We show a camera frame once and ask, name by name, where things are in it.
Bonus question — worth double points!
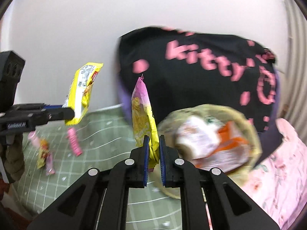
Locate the yellow noodle snack wrapper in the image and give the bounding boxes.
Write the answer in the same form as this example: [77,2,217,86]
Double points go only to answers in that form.
[62,62,104,126]

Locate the white paper cup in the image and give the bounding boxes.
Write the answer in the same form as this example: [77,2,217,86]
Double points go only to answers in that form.
[175,115,224,160]

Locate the pink yellow snack wrapper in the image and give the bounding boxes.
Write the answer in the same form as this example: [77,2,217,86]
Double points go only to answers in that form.
[131,76,159,171]

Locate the orange air cushion bag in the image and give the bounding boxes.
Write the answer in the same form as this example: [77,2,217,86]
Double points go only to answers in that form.
[192,121,251,173]

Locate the yellow trash bag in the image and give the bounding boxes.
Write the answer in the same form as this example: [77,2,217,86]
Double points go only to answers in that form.
[158,104,262,186]

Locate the pink toy figure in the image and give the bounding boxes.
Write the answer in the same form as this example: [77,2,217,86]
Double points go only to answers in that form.
[67,127,83,156]

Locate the pink small bottle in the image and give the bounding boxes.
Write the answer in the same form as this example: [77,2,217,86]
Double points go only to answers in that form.
[28,131,41,149]

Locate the green grid tablecloth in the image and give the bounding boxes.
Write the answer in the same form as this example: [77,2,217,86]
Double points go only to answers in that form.
[13,105,183,229]

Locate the pink candy wrapper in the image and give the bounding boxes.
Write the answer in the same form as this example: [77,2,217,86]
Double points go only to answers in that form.
[45,152,55,176]

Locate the pink floral bedsheet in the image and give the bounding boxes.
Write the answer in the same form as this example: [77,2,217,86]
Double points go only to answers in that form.
[240,118,306,229]

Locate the white window blinds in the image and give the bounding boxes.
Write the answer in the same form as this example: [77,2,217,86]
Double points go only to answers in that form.
[282,0,306,134]

